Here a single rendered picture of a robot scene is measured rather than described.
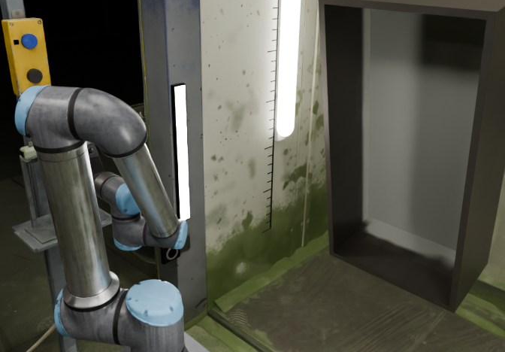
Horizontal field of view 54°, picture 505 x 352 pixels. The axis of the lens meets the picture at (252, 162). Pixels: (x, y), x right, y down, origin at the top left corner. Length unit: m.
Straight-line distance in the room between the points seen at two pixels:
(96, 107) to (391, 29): 1.36
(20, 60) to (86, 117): 0.83
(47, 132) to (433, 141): 1.58
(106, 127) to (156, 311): 0.52
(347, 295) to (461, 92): 1.33
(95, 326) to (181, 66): 1.09
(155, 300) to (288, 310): 1.42
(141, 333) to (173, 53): 1.11
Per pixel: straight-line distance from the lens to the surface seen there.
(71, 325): 1.47
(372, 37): 2.17
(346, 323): 2.69
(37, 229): 2.03
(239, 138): 2.39
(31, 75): 1.89
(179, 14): 2.04
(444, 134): 2.18
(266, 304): 2.74
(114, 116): 1.09
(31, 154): 1.84
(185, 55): 2.07
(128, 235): 1.58
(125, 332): 1.42
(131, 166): 1.20
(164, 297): 1.39
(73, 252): 1.31
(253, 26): 2.33
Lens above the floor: 1.75
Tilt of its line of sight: 23 degrees down
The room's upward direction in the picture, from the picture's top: 1 degrees clockwise
